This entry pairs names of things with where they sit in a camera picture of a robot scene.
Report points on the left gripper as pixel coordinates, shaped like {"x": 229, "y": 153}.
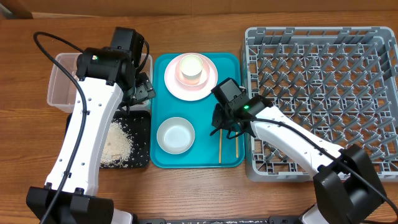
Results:
{"x": 144, "y": 89}

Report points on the grey dishwasher rack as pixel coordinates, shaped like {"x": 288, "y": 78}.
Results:
{"x": 340, "y": 83}

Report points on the white plate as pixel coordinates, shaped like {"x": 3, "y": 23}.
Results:
{"x": 189, "y": 93}

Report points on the clear plastic bin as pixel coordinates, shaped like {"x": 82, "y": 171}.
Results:
{"x": 62, "y": 92}

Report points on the teal serving tray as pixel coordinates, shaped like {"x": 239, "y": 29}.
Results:
{"x": 205, "y": 149}

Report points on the grey bowl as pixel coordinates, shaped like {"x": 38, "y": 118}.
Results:
{"x": 175, "y": 135}

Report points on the white rice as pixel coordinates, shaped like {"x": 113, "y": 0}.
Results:
{"x": 116, "y": 146}

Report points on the pink bowl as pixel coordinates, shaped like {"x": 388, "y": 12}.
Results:
{"x": 195, "y": 82}

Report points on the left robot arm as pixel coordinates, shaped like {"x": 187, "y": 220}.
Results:
{"x": 107, "y": 80}

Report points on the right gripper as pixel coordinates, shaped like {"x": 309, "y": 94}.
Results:
{"x": 217, "y": 114}

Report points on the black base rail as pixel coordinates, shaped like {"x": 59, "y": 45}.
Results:
{"x": 277, "y": 219}

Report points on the white cup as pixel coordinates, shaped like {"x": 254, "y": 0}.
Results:
{"x": 191, "y": 66}

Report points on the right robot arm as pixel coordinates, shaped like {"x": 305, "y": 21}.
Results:
{"x": 347, "y": 187}

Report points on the black tray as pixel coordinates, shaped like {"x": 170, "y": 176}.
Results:
{"x": 140, "y": 133}

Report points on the wooden chopstick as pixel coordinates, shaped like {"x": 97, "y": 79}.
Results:
{"x": 237, "y": 146}
{"x": 220, "y": 147}

